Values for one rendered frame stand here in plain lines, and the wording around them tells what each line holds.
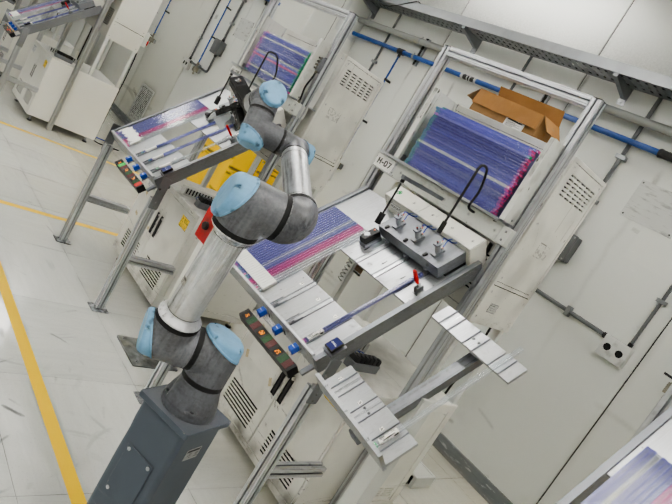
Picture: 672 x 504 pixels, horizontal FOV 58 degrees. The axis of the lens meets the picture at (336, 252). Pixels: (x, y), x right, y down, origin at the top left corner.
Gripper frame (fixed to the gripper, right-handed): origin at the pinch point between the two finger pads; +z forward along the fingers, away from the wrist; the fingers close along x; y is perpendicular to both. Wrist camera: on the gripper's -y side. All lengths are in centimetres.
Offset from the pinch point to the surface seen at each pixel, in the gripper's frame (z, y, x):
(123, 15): 383, -159, 92
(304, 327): -5, 75, 2
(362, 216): 22, 48, 54
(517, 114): -4, 25, 125
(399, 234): -3, 56, 51
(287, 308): 5, 69, 3
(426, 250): -15, 63, 52
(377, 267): -2, 65, 39
